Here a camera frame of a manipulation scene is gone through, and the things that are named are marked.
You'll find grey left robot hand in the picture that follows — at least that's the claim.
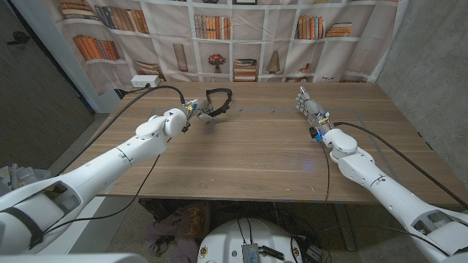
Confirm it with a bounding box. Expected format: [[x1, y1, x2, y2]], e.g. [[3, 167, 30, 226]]
[[184, 98, 216, 127]]

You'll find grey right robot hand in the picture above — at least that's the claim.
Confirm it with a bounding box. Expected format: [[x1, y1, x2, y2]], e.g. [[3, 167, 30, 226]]
[[295, 86, 332, 134]]

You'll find black velcro strap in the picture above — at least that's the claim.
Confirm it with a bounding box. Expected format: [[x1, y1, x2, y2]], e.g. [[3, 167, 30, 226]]
[[205, 88, 233, 118]]

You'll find white power strip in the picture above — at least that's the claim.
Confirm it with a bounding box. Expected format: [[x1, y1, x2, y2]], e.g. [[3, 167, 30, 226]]
[[130, 75, 161, 88]]

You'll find printed bookshelf backdrop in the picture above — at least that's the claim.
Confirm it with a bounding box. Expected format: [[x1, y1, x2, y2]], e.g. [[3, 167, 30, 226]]
[[43, 0, 409, 96]]

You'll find purple cloth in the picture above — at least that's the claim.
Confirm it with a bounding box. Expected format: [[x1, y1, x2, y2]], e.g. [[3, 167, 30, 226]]
[[146, 202, 211, 263]]

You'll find grey table leg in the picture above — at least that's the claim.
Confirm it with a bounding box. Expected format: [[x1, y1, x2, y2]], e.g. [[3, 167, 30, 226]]
[[334, 203, 358, 252]]

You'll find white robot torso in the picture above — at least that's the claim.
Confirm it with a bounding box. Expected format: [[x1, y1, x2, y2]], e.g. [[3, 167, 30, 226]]
[[197, 218, 303, 263]]

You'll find black power adapter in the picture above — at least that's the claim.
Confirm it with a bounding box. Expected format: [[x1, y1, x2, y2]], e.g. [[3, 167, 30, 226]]
[[306, 245, 322, 262]]

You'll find small grey electronics box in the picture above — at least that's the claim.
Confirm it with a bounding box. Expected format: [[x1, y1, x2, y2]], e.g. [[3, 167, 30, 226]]
[[241, 243, 260, 263]]

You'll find clear plastic container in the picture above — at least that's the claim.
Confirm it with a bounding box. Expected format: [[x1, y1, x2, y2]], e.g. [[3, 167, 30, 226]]
[[0, 163, 52, 198]]

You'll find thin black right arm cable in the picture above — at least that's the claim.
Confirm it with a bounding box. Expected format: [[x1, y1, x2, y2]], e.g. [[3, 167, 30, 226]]
[[320, 142, 332, 202]]

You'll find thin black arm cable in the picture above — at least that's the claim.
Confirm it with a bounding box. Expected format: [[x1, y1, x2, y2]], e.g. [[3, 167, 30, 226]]
[[39, 137, 173, 235], [320, 142, 332, 202]]

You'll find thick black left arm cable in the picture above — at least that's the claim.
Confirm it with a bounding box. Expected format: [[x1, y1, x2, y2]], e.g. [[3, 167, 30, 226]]
[[54, 85, 186, 176]]

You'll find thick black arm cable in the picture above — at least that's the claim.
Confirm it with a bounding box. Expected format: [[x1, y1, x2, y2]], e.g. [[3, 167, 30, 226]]
[[54, 85, 186, 176], [333, 121, 468, 210]]

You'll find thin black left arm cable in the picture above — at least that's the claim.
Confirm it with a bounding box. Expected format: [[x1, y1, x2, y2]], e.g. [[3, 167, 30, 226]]
[[39, 137, 173, 235]]

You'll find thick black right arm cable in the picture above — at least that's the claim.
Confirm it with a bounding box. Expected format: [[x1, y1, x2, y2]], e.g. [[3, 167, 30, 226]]
[[333, 121, 468, 210]]

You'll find white door frame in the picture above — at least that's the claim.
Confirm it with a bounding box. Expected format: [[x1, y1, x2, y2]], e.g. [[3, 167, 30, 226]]
[[10, 0, 121, 114]]

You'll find black door handle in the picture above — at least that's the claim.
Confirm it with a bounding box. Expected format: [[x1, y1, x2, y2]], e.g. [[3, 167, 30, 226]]
[[6, 31, 32, 47]]

